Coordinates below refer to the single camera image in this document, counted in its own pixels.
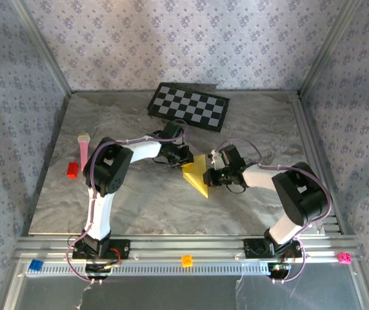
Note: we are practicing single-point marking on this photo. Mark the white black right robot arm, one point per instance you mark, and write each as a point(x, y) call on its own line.
point(284, 229)

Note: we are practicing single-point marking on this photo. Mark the black grey checkerboard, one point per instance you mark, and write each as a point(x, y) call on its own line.
point(187, 106)

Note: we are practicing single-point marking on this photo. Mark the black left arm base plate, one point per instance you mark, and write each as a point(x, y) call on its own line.
point(123, 250)

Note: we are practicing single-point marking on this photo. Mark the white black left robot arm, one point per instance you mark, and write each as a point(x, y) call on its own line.
point(99, 219)

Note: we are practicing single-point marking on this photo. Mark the aluminium corner post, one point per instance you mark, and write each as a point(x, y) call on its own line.
point(328, 48)
point(44, 48)

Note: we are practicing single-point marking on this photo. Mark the pink toy brick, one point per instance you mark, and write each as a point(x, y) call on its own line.
point(345, 258)

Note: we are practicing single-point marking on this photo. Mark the grooved aluminium table rail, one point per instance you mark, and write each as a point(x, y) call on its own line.
point(307, 129)

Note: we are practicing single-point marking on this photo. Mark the orange toy brick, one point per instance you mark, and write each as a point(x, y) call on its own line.
point(187, 261)

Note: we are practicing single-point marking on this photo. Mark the grey metal tray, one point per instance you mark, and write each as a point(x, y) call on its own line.
point(171, 294)

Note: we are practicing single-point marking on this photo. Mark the yellow paper sheet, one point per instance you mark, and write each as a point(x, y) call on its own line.
point(197, 174)

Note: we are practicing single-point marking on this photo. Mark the blue toy brick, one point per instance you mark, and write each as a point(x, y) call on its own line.
point(36, 264)

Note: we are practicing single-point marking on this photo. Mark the small green circuit board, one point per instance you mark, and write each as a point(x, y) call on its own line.
point(97, 269)
point(279, 268)

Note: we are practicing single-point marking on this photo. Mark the red toy brick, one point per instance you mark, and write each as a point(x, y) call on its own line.
point(72, 170)

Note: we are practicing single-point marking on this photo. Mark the pink toy microphone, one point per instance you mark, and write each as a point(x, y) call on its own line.
point(83, 151)

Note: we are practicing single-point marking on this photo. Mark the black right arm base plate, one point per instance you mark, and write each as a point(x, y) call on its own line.
point(252, 250)

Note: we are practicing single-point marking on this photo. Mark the long aluminium frame rail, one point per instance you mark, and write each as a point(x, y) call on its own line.
point(171, 247)

